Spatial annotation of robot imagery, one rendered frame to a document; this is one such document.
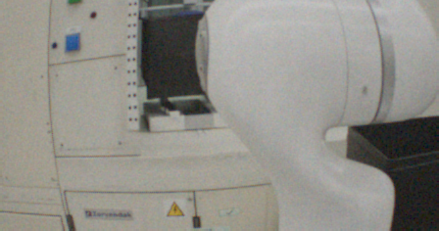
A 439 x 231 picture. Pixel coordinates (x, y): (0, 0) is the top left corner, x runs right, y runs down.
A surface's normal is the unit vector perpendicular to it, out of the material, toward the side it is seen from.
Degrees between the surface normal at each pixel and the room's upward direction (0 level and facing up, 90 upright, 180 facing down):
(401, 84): 104
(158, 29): 90
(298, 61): 88
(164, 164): 90
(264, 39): 73
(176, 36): 90
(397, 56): 82
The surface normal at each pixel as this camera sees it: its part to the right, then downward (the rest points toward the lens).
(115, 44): 0.18, 0.18
